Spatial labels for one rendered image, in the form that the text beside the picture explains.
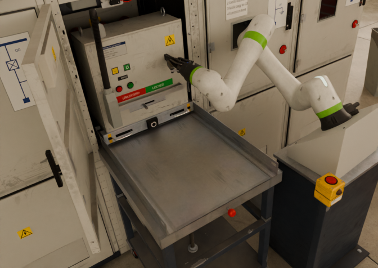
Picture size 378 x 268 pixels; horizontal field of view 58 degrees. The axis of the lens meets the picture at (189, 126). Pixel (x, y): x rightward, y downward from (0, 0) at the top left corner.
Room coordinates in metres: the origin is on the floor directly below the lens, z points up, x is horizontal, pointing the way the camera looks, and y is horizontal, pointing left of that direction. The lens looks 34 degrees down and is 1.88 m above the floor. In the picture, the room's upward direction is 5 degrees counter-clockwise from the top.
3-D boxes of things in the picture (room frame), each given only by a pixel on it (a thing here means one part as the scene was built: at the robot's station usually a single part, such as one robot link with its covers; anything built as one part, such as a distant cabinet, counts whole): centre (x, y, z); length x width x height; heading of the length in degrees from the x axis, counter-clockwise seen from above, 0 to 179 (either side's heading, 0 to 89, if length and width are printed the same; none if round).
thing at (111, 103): (1.38, 0.35, 1.09); 0.08 x 0.05 x 0.17; 29
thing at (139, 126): (1.55, 0.21, 0.89); 0.54 x 0.05 x 0.06; 119
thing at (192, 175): (1.25, 0.04, 0.82); 0.68 x 0.62 x 0.06; 29
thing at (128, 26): (1.76, 0.33, 1.15); 0.51 x 0.50 x 0.48; 29
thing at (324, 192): (0.98, -0.55, 0.85); 0.08 x 0.08 x 0.10; 29
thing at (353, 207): (1.32, -0.71, 0.36); 0.43 x 0.34 x 0.73; 121
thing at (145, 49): (1.54, 0.20, 1.15); 0.48 x 0.01 x 0.48; 119
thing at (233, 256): (1.25, 0.04, 0.46); 0.64 x 0.58 x 0.66; 29
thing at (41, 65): (1.08, 0.46, 1.21); 0.63 x 0.07 x 0.74; 13
